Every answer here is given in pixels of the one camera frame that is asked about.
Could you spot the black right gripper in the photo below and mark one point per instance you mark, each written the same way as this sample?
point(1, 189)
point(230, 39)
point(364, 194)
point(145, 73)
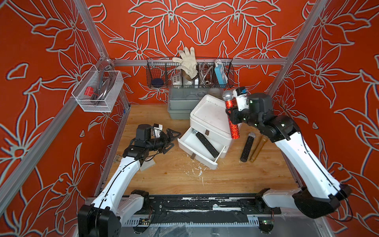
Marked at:
point(233, 113)

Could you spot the black wire wall basket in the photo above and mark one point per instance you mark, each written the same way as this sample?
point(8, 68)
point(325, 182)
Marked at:
point(203, 73)

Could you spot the white power strip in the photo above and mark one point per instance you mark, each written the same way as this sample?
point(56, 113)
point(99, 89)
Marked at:
point(177, 79)

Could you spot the dark blue round object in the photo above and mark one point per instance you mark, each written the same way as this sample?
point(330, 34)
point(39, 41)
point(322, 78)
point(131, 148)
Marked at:
point(157, 82)

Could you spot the black microphone silver head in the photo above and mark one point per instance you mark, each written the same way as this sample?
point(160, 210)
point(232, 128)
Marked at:
point(248, 146)

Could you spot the white work glove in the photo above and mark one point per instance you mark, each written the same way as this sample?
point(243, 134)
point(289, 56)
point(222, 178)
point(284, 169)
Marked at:
point(187, 61)

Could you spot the gold microphone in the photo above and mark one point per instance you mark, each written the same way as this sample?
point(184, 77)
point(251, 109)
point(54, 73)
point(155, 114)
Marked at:
point(263, 140)

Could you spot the grey plastic storage box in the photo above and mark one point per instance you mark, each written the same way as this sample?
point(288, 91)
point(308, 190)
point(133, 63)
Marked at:
point(183, 100)

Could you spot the white wire wall basket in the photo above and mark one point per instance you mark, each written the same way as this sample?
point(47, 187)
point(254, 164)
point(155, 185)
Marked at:
point(99, 90)

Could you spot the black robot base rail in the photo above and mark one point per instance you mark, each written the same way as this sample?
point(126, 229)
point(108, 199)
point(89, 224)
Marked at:
point(203, 210)

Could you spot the blue white box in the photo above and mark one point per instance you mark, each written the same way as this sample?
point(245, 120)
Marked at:
point(220, 73)

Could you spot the red glitter microphone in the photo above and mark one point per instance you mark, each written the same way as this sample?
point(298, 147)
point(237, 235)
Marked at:
point(228, 99)

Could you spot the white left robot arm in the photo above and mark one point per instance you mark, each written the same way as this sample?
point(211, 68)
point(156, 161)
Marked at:
point(107, 213)

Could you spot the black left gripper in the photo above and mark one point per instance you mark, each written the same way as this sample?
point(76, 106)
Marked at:
point(169, 136)

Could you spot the black glitter microphone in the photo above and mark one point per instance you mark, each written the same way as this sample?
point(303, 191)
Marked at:
point(206, 143)

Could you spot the white drawer cabinet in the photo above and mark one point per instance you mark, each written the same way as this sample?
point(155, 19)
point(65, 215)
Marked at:
point(210, 119)

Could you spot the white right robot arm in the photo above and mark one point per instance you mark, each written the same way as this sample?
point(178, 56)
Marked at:
point(322, 194)

